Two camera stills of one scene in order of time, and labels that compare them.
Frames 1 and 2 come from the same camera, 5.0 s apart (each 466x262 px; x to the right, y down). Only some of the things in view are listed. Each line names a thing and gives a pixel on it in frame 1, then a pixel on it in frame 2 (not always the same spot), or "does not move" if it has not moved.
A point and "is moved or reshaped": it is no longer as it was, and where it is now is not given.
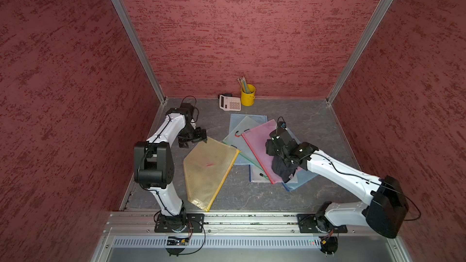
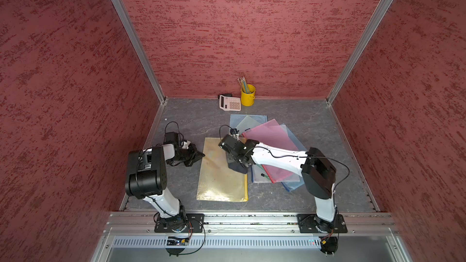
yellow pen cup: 247,99 does not move
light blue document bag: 234,119 does not move
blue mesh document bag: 303,175 does not move
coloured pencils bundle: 243,81 does not move
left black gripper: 199,136 -> 193,152
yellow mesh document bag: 207,167 is moved or reshaped
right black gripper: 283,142 -> 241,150
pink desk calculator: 228,102 does not move
